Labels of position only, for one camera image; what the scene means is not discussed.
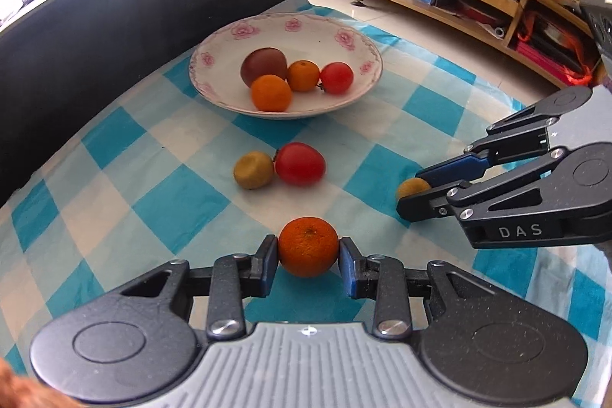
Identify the large red tomato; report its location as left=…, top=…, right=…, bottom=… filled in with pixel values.
left=274, top=142, right=326, bottom=186

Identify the small red tomato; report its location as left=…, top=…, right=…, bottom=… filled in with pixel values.
left=319, top=62, right=354, bottom=95

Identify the dark red plum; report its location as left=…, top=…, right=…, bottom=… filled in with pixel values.
left=239, top=47, right=288, bottom=87

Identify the white floral plate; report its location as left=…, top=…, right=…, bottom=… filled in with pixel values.
left=189, top=12, right=383, bottom=120

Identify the black coffee table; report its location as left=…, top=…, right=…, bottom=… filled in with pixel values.
left=1, top=0, right=284, bottom=198

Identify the blue white checkered tablecloth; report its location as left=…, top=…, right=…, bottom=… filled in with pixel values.
left=1, top=22, right=611, bottom=407

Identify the brown kiwi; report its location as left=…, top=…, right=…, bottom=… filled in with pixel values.
left=233, top=151, right=275, bottom=190
left=395, top=177, right=430, bottom=201

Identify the orange mandarin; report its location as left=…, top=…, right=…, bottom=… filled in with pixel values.
left=250, top=75, right=293, bottom=112
left=286, top=60, right=321, bottom=93
left=278, top=216, right=339, bottom=278

